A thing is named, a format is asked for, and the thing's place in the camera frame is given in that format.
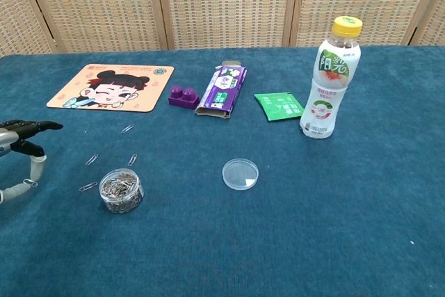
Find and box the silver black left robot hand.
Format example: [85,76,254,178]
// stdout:
[0,120,64,204]

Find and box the clear jar of paper clips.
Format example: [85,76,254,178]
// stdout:
[99,168,145,214]

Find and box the cartoon girl mouse pad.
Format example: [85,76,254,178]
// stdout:
[46,63,175,113]

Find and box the clear plastic lid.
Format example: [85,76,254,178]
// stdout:
[222,158,260,191]

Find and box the yellow cap drink bottle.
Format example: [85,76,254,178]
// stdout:
[299,16,364,139]

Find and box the green sachet packet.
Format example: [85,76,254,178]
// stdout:
[253,91,304,122]

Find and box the blue carpet table cover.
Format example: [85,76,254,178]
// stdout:
[0,45,445,297]

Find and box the purple toothpaste box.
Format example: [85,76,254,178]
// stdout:
[194,61,248,120]

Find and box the purple toy building block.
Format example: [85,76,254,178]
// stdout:
[168,84,201,110]

